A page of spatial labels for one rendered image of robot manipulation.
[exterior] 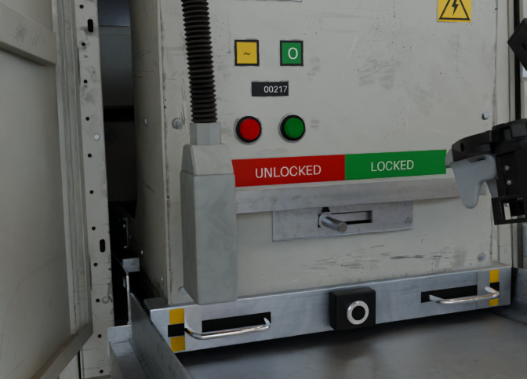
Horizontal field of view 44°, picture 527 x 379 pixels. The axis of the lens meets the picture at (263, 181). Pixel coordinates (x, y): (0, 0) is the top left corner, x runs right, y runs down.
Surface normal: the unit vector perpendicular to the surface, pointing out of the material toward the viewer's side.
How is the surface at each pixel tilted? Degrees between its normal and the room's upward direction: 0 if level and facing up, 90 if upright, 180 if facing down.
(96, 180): 90
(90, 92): 90
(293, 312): 94
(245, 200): 94
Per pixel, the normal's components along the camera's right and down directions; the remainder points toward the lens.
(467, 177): -0.96, 0.07
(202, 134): -0.05, 0.12
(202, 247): 0.33, 0.11
